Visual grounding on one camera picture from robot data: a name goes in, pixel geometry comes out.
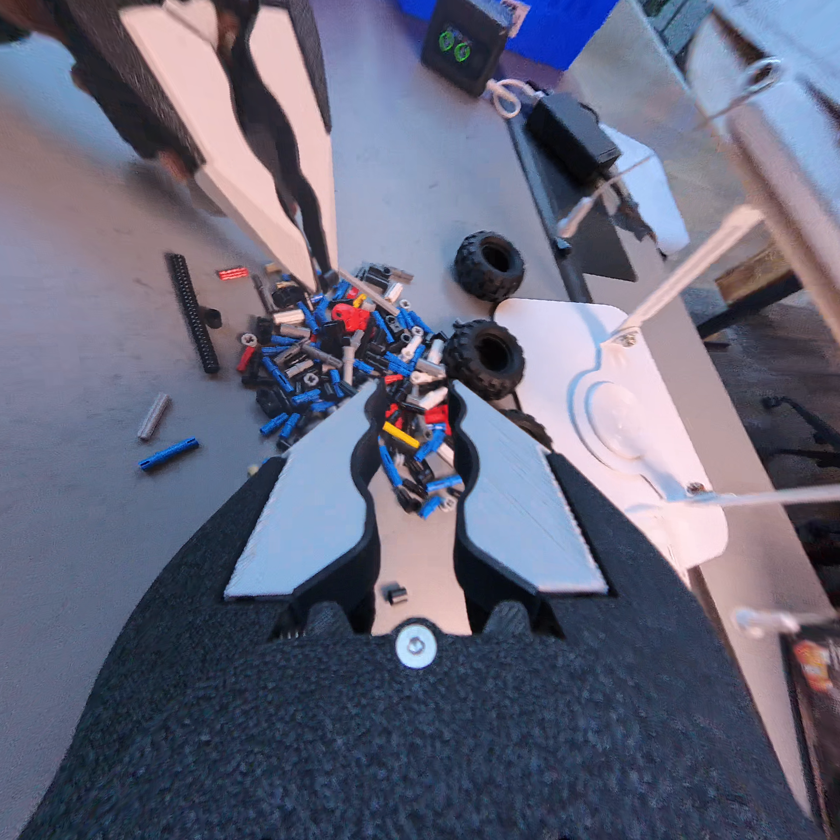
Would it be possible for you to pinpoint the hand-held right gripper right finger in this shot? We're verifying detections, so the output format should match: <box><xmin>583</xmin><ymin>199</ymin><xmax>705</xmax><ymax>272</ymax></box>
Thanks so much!
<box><xmin>447</xmin><ymin>381</ymin><xmax>610</xmax><ymax>628</ymax></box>

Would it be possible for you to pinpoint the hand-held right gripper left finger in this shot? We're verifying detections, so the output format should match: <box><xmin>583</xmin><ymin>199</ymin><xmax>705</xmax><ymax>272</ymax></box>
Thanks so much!
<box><xmin>226</xmin><ymin>385</ymin><xmax>384</xmax><ymax>628</ymax></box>

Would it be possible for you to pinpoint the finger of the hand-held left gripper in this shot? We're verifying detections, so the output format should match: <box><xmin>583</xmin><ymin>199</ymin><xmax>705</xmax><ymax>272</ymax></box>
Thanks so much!
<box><xmin>250</xmin><ymin>0</ymin><xmax>342</xmax><ymax>277</ymax></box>
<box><xmin>119</xmin><ymin>0</ymin><xmax>320</xmax><ymax>292</ymax></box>

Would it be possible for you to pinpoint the pile of small building bricks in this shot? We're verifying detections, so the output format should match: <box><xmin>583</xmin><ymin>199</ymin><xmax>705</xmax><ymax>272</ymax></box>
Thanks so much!
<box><xmin>214</xmin><ymin>260</ymin><xmax>469</xmax><ymax>521</ymax></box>

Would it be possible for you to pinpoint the black toothed rod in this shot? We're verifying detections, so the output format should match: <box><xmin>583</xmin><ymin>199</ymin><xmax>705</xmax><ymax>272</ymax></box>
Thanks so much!
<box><xmin>166</xmin><ymin>252</ymin><xmax>223</xmax><ymax>376</ymax></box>

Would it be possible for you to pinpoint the grey desk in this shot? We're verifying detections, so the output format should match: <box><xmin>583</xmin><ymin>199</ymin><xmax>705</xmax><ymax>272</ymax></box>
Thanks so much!
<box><xmin>0</xmin><ymin>0</ymin><xmax>815</xmax><ymax>840</ymax></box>

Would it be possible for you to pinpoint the black toy tyre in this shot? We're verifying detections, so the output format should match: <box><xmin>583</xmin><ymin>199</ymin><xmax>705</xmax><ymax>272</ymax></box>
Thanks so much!
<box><xmin>453</xmin><ymin>231</ymin><xmax>527</xmax><ymax>301</ymax></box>
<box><xmin>441</xmin><ymin>319</ymin><xmax>527</xmax><ymax>403</ymax></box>
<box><xmin>499</xmin><ymin>409</ymin><xmax>555</xmax><ymax>454</ymax></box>

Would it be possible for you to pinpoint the white book stand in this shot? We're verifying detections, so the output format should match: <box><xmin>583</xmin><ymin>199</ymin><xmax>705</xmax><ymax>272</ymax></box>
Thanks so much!
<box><xmin>493</xmin><ymin>0</ymin><xmax>840</xmax><ymax>637</ymax></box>

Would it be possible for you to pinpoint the blue axle pin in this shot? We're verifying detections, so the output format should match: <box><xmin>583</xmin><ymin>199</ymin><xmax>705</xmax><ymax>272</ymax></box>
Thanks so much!
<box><xmin>138</xmin><ymin>436</ymin><xmax>202</xmax><ymax>472</ymax></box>

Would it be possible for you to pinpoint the black device with green display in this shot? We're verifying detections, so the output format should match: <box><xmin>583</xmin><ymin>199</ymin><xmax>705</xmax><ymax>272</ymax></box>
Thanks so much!
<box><xmin>419</xmin><ymin>0</ymin><xmax>511</xmax><ymax>97</ymax></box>

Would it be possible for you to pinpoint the small grey axle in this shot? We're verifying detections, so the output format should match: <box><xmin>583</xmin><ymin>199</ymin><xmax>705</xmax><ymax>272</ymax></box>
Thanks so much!
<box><xmin>136</xmin><ymin>393</ymin><xmax>174</xmax><ymax>442</ymax></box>

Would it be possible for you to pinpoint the blue plastic bin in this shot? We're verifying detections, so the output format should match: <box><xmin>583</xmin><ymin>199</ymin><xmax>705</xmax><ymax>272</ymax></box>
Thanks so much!
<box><xmin>398</xmin><ymin>0</ymin><xmax>620</xmax><ymax>72</ymax></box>

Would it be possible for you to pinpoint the black power adapter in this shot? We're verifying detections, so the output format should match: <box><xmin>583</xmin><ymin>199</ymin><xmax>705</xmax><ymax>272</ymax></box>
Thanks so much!
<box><xmin>524</xmin><ymin>88</ymin><xmax>622</xmax><ymax>187</ymax></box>

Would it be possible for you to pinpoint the toy truck box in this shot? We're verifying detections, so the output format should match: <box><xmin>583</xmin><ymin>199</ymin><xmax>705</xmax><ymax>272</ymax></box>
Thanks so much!
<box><xmin>785</xmin><ymin>628</ymin><xmax>840</xmax><ymax>821</ymax></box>

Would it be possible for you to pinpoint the white paper sheet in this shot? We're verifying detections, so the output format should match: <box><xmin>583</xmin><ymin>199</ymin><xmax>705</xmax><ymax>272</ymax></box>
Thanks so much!
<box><xmin>598</xmin><ymin>122</ymin><xmax>693</xmax><ymax>259</ymax></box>

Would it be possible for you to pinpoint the white cable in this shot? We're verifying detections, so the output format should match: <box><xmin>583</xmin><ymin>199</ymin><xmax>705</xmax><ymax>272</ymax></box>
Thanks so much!
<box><xmin>485</xmin><ymin>77</ymin><xmax>535</xmax><ymax>122</ymax></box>

